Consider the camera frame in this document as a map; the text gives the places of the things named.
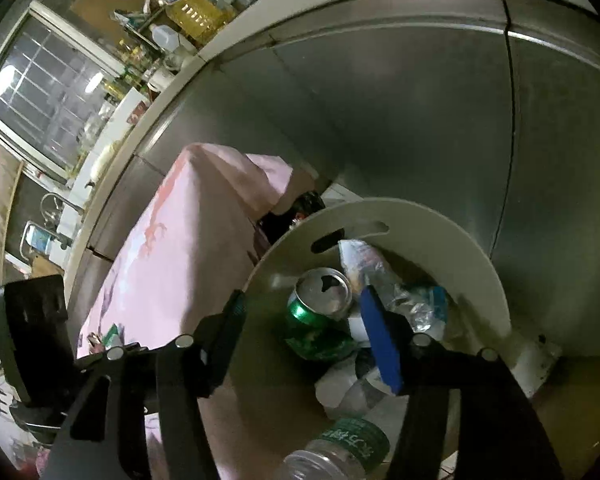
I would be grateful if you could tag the crushed green can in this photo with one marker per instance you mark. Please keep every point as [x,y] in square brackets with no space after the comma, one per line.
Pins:
[315,325]

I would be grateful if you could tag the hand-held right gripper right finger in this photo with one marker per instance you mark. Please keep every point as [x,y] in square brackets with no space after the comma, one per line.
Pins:
[380,340]

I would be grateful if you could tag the beige trash bin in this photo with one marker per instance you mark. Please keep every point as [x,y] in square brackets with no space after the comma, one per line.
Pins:
[430,240]

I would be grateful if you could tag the metal faucet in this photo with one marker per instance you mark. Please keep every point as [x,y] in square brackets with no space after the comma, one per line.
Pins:
[55,205]

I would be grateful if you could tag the white tissue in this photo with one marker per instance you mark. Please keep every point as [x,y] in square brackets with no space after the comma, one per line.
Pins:
[337,385]

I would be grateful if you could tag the steel kitchen cabinet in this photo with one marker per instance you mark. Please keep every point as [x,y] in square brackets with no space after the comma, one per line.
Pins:
[405,110]

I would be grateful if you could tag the green label plastic bottle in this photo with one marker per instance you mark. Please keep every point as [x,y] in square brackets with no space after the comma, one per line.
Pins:
[345,442]

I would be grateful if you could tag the pink floral tablecloth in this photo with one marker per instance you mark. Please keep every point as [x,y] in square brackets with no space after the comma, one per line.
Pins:
[180,260]

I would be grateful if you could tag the white plastic jug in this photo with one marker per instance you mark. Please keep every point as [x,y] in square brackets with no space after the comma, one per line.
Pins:
[165,37]

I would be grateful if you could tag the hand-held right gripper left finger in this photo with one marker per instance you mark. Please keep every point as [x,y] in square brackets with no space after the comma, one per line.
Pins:
[225,332]

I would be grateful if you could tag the clear plastic bottle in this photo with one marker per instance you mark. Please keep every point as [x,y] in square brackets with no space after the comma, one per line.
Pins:
[412,305]

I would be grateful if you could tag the kitchen window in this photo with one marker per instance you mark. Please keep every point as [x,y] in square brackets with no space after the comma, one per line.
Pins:
[50,80]

